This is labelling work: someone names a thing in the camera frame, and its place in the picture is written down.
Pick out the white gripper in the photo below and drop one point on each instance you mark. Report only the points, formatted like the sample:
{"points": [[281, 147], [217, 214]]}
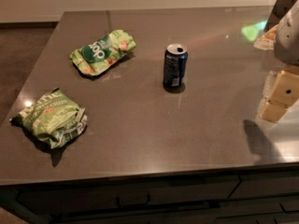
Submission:
{"points": [[288, 37]]}

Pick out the green rice chip bag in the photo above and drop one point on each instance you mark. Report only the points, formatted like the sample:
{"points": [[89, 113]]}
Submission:
{"points": [[94, 59]]}

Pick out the blue pepsi can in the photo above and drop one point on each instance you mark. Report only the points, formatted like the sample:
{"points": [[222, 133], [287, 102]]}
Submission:
{"points": [[175, 59]]}

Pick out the green jalapeno chip bag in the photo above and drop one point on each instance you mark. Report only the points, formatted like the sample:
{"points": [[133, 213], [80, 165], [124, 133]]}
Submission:
{"points": [[53, 119]]}

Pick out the dark box on counter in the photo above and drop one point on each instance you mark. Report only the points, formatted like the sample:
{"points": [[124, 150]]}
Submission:
{"points": [[279, 10]]}

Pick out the dark drawer handle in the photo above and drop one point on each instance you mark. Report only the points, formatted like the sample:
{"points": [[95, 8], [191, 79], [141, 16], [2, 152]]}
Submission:
{"points": [[133, 200]]}

